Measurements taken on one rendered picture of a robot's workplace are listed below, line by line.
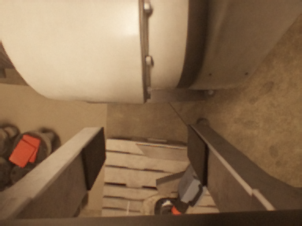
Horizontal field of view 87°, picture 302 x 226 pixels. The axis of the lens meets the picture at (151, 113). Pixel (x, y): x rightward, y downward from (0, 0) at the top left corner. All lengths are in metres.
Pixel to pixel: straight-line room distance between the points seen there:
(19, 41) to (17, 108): 1.52
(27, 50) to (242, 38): 0.33
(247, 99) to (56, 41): 1.57
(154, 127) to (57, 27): 1.28
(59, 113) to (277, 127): 2.01
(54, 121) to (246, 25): 1.58
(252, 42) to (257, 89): 1.41
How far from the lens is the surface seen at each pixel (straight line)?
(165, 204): 1.65
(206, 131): 0.21
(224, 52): 0.30
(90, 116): 1.53
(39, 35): 0.31
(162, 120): 1.46
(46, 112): 1.69
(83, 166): 0.18
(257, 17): 0.28
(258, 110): 1.76
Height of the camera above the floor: 1.40
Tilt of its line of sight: 77 degrees down
